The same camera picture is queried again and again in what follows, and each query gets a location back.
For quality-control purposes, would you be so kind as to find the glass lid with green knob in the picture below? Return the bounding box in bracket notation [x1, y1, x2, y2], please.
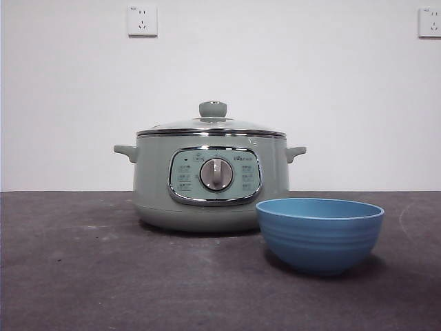
[135, 100, 287, 137]

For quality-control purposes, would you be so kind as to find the pale green electric steamer pot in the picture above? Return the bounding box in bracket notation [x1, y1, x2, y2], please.
[113, 132, 307, 232]

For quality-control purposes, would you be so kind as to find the blue ribbed bowl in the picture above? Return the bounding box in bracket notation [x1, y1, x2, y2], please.
[255, 197, 386, 278]

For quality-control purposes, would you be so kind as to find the white wall socket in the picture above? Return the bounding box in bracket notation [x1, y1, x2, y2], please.
[127, 5, 159, 38]
[418, 8, 441, 39]

